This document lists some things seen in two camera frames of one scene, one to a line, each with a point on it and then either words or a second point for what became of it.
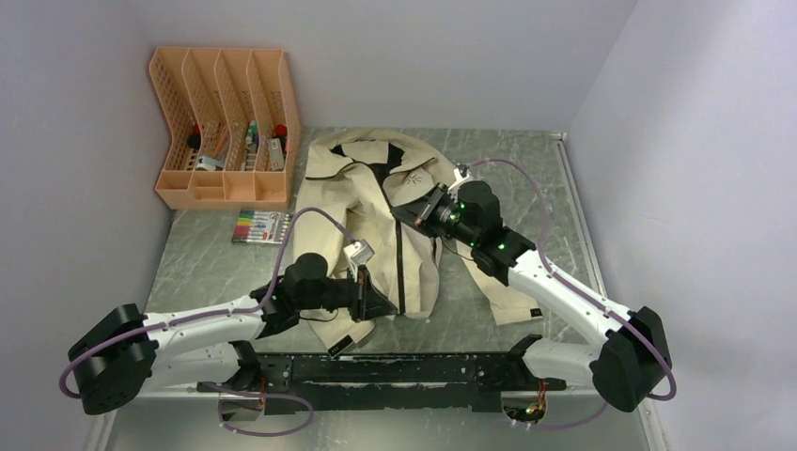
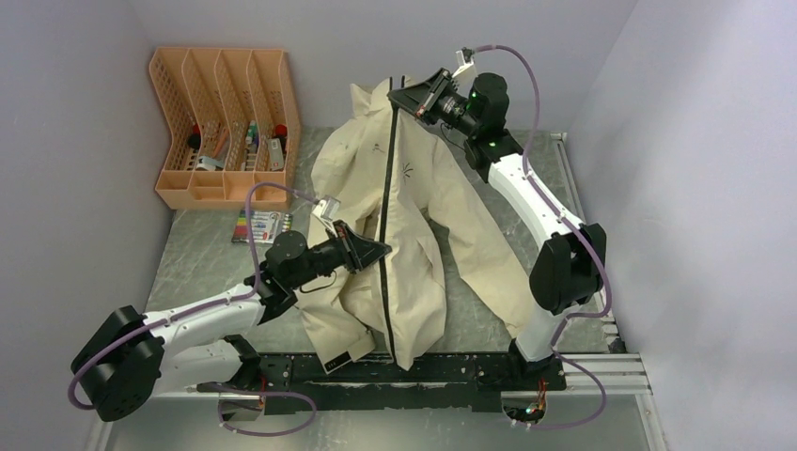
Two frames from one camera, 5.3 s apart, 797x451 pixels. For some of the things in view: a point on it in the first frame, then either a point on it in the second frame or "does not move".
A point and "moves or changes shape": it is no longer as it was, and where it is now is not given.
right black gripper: [414, 212] to [422, 99]
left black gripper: [367, 302] to [357, 254]
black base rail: [313, 383] does not move
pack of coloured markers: [263, 227] does not move
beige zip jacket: [351, 182] moves or changes shape
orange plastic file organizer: [233, 129] does not move
